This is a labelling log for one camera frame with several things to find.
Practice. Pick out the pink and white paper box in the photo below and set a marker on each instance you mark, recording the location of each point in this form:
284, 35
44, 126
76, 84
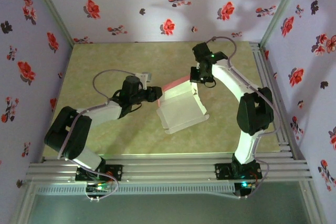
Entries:
181, 108

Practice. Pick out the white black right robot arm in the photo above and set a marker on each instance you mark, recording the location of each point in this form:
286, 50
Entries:
231, 77

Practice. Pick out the short aluminium side rails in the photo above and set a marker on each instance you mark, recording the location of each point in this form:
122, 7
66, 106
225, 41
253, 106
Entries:
266, 77

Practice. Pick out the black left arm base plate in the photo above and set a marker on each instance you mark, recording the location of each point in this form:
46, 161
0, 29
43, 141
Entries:
115, 172

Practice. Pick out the long aluminium frame rails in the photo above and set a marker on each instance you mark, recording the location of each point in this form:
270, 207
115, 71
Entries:
168, 167

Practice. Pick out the aluminium corner post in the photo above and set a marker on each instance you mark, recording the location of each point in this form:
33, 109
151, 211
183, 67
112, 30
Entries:
53, 11
279, 11

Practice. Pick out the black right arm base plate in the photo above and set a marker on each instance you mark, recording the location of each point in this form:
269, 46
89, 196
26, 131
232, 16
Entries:
223, 171

